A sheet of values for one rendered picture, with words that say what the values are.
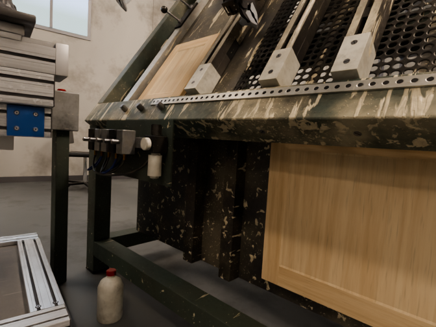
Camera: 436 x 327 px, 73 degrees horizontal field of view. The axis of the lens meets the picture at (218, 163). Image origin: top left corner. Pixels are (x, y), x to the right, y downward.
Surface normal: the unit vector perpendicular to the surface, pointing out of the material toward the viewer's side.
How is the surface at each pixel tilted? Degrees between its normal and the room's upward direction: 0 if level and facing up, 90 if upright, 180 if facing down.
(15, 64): 90
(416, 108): 55
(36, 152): 90
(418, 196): 90
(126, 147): 90
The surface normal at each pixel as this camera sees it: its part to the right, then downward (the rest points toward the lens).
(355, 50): -0.53, -0.55
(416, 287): -0.68, 0.01
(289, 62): 0.73, 0.10
